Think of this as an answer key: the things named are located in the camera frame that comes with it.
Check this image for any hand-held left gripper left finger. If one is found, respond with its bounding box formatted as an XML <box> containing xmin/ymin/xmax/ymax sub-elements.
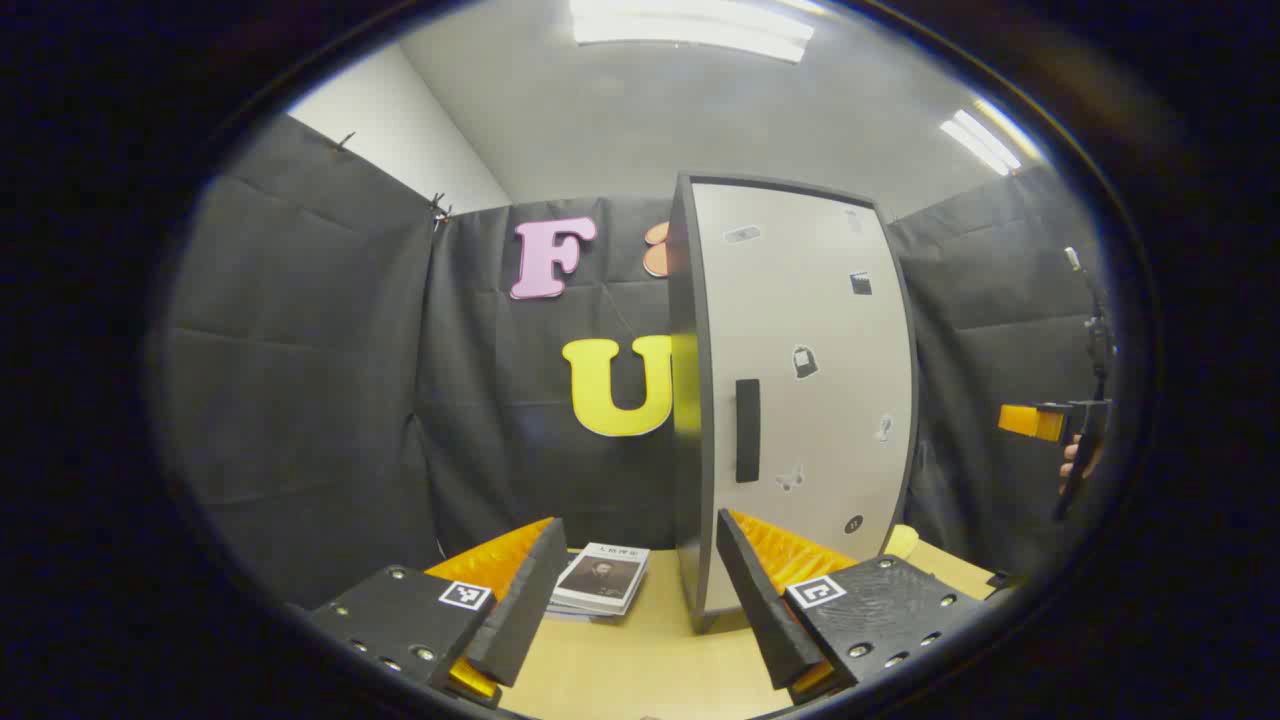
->
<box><xmin>305</xmin><ymin>517</ymin><xmax>569</xmax><ymax>706</ymax></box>

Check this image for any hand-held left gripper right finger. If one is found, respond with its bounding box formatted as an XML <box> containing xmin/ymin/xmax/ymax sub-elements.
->
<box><xmin>716</xmin><ymin>508</ymin><xmax>991</xmax><ymax>706</ymax></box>

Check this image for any black door handle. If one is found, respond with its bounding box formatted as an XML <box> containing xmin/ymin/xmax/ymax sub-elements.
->
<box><xmin>735</xmin><ymin>378</ymin><xmax>761</xmax><ymax>484</ymax></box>

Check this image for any grey cabinet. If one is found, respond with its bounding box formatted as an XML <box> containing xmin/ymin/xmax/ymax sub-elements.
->
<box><xmin>667</xmin><ymin>172</ymin><xmax>721</xmax><ymax>634</ymax></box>

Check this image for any white book with portrait cover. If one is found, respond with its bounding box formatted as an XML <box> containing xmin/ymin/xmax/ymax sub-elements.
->
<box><xmin>552</xmin><ymin>542</ymin><xmax>651</xmax><ymax>613</ymax></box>

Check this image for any black backdrop cloth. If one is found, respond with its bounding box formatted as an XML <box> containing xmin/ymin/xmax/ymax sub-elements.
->
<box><xmin>165</xmin><ymin>115</ymin><xmax>1111</xmax><ymax>611</ymax></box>

